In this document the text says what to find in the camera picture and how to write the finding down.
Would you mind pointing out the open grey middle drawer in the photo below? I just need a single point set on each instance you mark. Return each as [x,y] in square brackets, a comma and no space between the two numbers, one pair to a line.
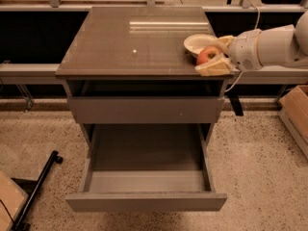
[147,167]

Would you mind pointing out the cardboard box right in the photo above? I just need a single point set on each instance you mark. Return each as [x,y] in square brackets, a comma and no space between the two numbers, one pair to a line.
[294,115]

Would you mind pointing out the red apple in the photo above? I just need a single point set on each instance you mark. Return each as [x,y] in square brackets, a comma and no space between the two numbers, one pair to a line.
[207,54]

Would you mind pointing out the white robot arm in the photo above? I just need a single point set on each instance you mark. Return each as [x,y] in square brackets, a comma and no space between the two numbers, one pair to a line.
[285,46]

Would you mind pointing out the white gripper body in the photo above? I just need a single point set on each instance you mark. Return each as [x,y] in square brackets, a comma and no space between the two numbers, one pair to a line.
[243,50]

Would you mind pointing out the grey drawer cabinet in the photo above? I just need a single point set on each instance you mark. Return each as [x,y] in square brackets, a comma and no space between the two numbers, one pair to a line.
[137,52]

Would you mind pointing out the white paper bowl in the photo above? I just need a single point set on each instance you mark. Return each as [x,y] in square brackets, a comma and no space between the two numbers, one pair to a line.
[196,43]

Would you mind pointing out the metal rail beam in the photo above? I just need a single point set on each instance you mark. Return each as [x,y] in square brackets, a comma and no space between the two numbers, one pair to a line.
[44,74]

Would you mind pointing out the black metal bar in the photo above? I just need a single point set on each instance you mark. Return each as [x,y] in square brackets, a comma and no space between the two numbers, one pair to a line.
[32,188]

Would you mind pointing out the cardboard box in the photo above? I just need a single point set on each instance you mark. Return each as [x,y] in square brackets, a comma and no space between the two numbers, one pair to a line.
[294,115]
[12,199]

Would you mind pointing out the cardboard box left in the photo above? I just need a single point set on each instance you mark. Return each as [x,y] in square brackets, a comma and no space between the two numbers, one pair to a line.
[12,199]

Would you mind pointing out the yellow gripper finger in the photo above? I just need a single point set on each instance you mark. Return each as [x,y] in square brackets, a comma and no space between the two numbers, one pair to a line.
[218,66]
[226,39]

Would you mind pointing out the closed grey top drawer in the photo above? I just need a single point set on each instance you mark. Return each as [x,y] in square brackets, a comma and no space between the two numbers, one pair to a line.
[140,110]

